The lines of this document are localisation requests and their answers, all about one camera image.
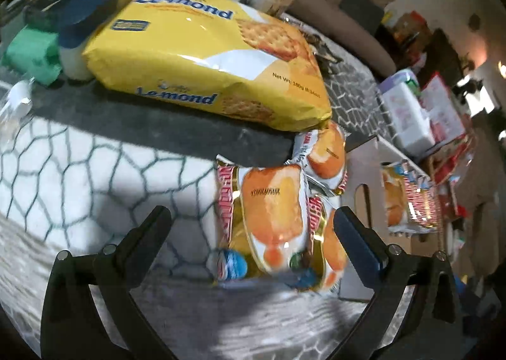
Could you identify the red box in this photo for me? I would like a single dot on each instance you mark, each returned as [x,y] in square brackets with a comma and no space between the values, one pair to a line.
[442,107]

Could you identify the white bottle with blue cap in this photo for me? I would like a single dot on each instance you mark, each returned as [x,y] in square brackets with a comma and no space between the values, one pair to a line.
[81,39]

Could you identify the row of gold cake packets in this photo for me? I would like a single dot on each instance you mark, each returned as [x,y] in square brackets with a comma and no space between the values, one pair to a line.
[411,202]

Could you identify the white container box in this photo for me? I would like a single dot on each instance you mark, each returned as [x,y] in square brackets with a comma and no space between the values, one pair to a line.
[363,170]

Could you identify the white tissue pack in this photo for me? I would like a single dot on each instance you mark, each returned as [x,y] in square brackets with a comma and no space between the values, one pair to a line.
[407,118]

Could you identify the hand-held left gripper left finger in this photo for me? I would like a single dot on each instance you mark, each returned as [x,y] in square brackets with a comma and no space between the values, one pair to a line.
[155,219]

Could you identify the dark brown snack packet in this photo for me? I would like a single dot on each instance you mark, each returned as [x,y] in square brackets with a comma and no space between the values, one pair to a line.
[322,49]

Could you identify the yellow cracker packet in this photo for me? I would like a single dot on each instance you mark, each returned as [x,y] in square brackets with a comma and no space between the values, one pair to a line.
[205,51]

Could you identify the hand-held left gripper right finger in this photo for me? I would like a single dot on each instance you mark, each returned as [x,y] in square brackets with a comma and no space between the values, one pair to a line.
[357,241]

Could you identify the green pack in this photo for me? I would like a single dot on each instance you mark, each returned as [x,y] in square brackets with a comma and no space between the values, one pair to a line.
[31,53]

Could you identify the clear plastic wrapper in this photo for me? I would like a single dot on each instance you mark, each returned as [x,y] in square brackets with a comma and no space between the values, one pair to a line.
[16,107]

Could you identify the gold cake snack packet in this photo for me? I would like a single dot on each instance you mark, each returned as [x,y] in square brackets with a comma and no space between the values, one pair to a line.
[324,154]
[272,217]
[336,253]

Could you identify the white honeycomb pattern rug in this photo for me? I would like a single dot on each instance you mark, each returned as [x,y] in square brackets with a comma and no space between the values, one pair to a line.
[99,186]

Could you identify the grey cobble pattern mat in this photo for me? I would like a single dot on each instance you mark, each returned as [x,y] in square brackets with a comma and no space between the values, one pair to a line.
[355,91]

